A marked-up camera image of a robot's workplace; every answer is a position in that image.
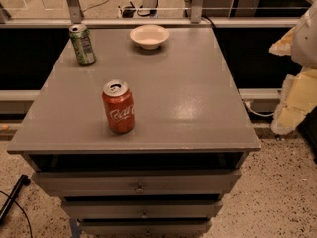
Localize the white cable at right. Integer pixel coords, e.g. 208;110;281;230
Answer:
243;100;276;118

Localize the top grey drawer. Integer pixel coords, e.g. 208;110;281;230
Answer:
32;170;241;197

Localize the black floor cable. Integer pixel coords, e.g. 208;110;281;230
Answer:
0;190;34;238

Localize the grey drawer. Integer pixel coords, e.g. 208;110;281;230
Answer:
32;170;241;197
61;200;223;219
79;220;211;236

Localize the white bowl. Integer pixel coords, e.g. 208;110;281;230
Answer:
130;25;169;50

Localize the power strip with plugs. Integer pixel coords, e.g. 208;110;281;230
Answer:
118;3;159;18

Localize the middle grey drawer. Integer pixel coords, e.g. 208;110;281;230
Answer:
61;200;223;219

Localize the black rod on floor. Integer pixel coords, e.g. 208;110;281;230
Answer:
0;175;31;225

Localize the red coke can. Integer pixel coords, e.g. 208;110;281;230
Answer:
102;79;135;134

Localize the bottom grey drawer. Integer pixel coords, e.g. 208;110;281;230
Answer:
79;220;211;236

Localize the grey drawer cabinet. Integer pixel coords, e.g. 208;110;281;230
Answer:
8;28;260;237

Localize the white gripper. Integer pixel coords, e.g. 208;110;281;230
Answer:
268;0;317;135

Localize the green soda can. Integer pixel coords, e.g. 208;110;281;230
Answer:
69;24;96;66

